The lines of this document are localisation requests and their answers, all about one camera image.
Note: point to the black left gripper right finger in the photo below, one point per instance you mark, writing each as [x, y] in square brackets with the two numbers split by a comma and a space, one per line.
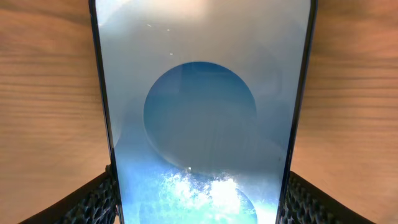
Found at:
[307, 204]

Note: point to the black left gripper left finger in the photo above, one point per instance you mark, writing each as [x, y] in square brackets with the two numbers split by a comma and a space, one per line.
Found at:
[93, 203]

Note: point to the blue Galaxy smartphone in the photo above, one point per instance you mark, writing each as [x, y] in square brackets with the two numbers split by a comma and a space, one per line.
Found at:
[201, 100]

